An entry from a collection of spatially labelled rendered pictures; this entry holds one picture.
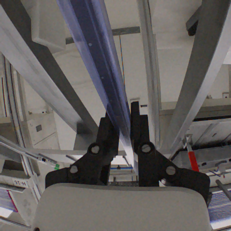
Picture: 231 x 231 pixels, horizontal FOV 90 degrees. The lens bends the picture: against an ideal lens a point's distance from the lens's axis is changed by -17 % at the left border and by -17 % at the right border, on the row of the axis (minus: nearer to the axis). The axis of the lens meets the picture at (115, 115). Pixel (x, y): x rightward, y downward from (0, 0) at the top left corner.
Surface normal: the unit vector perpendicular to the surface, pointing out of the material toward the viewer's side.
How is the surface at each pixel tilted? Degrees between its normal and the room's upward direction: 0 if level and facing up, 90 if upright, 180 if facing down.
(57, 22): 90
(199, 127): 45
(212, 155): 135
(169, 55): 90
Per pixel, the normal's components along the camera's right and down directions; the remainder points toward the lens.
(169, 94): -0.12, 0.19
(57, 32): 0.98, -0.06
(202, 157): -0.15, -0.55
